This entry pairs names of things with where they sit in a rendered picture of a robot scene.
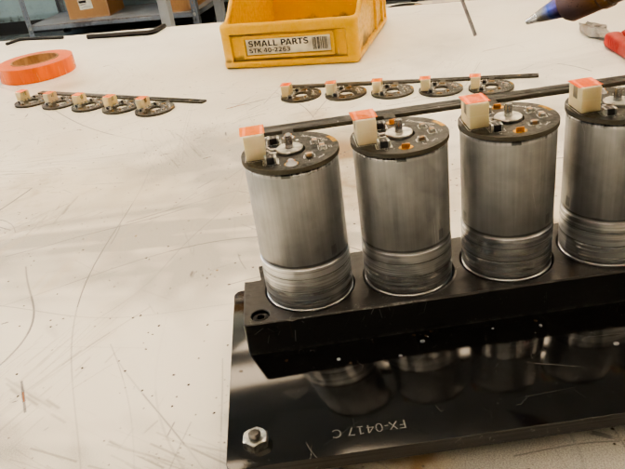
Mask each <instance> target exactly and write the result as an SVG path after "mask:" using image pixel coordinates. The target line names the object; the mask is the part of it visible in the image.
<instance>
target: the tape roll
mask: <svg viewBox="0 0 625 469"><path fill-rule="evenodd" d="M75 68H76V64H75V61H74V57H73V53H72V51H71V50H67V49H54V50H46V51H40V52H34V53H30V54H26V55H22V56H18V57H16V58H13V59H10V60H6V61H4V62H2V63H0V82H1V83H2V84H3V85H7V86H20V85H28V84H34V83H39V82H43V81H47V80H50V79H54V78H57V77H60V76H62V75H65V74H68V73H69V72H71V71H73V70H74V69H75Z"/></svg>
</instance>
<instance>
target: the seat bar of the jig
mask: <svg viewBox="0 0 625 469"><path fill-rule="evenodd" d="M558 226H559V222H558V223H554V224H553V237H552V267H551V268H550V270H549V271H548V272H546V273H545V274H544V275H541V276H539V277H537V278H534V279H531V280H527V281H522V282H511V283H507V282H495V281H490V280H486V279H483V278H480V277H478V276H475V275H472V274H471V273H469V272H468V271H467V270H466V269H465V268H464V267H463V266H462V264H461V237H455V238H451V247H452V279H451V280H450V282H449V283H448V284H447V285H446V286H445V287H443V288H441V289H439V290H437V291H435V292H434V293H431V294H427V295H423V296H418V297H409V298H401V297H393V296H388V295H384V294H381V293H378V292H376V291H375V290H374V289H372V288H371V287H370V286H369V285H368V284H367V283H366V278H365V268H364V259H363V251H358V252H352V253H351V262H352V278H353V286H354V288H353V290H352V293H351V294H350V295H349V296H348V297H347V298H346V299H345V300H344V301H342V302H340V303H338V304H336V305H334V306H332V307H329V308H326V309H324V310H320V311H315V312H307V313H297V312H289V311H286V310H282V309H280V308H278V307H276V306H274V305H273V304H272V303H271V302H270V301H269V298H268V292H267V289H266V283H265V278H264V273H263V268H262V266H260V267H259V273H260V281H254V282H245V296H244V329H245V334H246V341H247V346H248V350H249V353H250V355H262V354H268V353H275V352H282V351H287V350H294V349H300V348H307V347H314V346H320V345H327V344H333V343H339V342H351V341H358V340H364V339H371V338H377V337H384V336H390V335H396V334H403V333H409V332H416V331H423V330H429V329H435V328H447V327H454V326H460V325H467V324H473V323H480V322H485V321H492V320H499V319H505V318H512V317H518V316H525V315H536V314H543V313H549V312H556V311H563V310H569V309H576V308H582V307H588V306H594V305H601V304H608V303H614V302H625V266H624V267H599V266H593V265H589V264H585V263H581V262H578V261H574V260H572V259H570V258H568V257H567V256H566V255H564V254H563V253H562V252H561V251H560V250H559V248H558V247H557V242H558Z"/></svg>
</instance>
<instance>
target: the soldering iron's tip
mask: <svg viewBox="0 0 625 469"><path fill-rule="evenodd" d="M560 18H562V17H561V15H560V14H559V12H558V10H557V8H556V4H555V0H551V1H550V2H549V3H547V4H546V5H545V6H543V7H542V8H540V9H539V10H538V11H536V12H535V13H534V14H533V15H531V16H530V17H529V18H527V19H526V20H525V23H526V24H532V23H537V22H542V21H546V20H555V19H560Z"/></svg>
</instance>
